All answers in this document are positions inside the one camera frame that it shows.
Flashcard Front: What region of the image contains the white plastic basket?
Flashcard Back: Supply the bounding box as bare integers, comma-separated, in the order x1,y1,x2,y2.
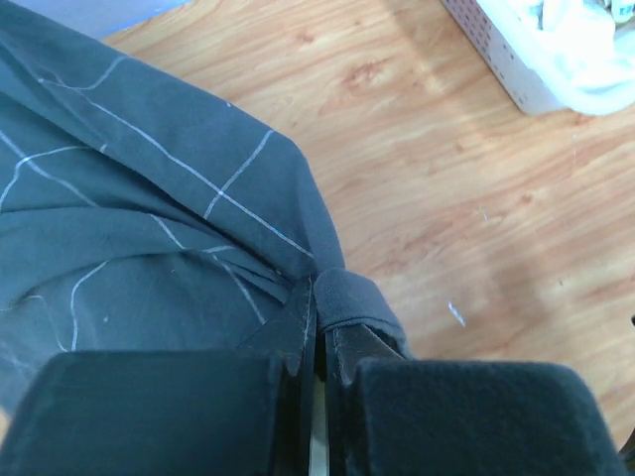
441,0,635,118

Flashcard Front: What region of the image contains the dark grey checked pillowcase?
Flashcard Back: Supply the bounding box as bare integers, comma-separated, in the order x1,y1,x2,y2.
1,1,408,414

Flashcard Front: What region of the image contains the crumpled patterned white cloth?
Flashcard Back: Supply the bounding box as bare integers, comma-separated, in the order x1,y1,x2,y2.
509,1,634,116

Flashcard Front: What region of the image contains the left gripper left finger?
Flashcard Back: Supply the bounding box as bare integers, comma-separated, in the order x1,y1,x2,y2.
1,281,317,475

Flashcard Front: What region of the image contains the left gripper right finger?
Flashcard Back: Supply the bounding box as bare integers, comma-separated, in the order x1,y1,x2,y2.
325,325,628,475

